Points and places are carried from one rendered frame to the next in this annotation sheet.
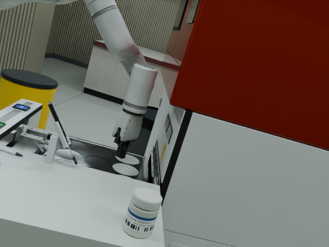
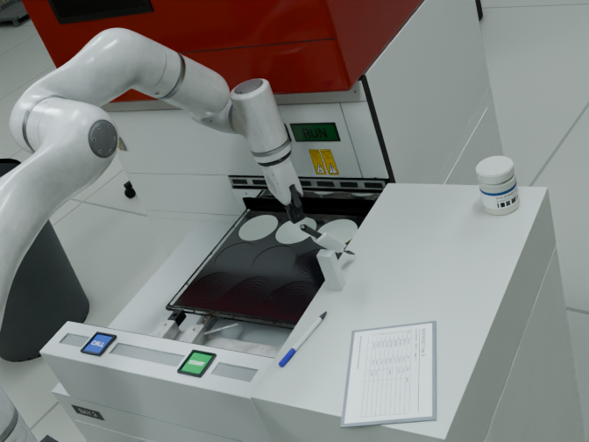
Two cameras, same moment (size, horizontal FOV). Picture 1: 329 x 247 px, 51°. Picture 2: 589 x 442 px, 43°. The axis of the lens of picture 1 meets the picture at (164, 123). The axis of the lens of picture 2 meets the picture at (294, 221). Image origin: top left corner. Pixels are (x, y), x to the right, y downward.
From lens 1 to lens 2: 1.18 m
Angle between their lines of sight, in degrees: 43
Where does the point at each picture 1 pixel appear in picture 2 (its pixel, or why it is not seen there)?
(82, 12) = not seen: outside the picture
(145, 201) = (510, 167)
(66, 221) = (495, 259)
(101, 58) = not seen: outside the picture
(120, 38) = (220, 83)
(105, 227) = (501, 229)
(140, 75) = (266, 102)
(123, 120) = (289, 173)
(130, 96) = (273, 139)
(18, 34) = not seen: outside the picture
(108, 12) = (187, 66)
